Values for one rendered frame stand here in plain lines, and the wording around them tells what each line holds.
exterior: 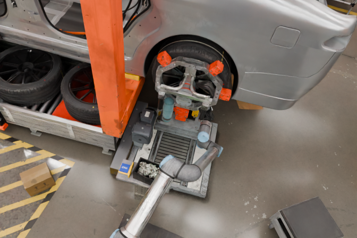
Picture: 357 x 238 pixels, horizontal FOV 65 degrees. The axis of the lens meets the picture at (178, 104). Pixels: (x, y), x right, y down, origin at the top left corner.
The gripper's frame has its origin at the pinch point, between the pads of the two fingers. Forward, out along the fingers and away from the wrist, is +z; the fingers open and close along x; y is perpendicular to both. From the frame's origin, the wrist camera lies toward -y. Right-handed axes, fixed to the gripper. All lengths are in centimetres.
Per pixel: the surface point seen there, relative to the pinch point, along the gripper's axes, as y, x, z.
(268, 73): -9, 60, 2
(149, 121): -17, -52, -18
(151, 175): -17, -27, -76
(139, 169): -24, -33, -74
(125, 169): -26, -48, -73
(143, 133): -18, -52, -32
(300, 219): 87, 45, -70
